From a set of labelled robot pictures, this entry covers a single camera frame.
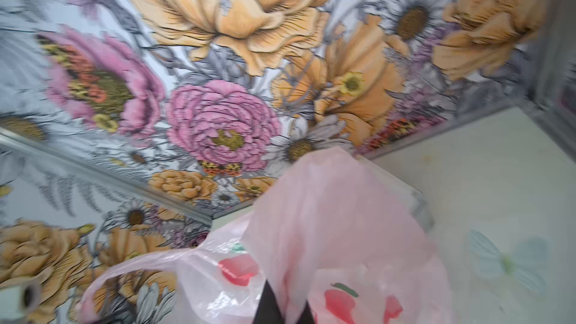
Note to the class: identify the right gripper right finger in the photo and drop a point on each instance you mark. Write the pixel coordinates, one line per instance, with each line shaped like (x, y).
(307, 316)

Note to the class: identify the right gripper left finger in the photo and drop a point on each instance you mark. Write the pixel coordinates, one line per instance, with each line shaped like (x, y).
(268, 311)

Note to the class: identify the pink plastic bag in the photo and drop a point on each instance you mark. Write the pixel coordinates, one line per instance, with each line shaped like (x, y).
(329, 233)

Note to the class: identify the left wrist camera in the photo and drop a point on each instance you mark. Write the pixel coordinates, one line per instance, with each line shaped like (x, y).
(19, 300)

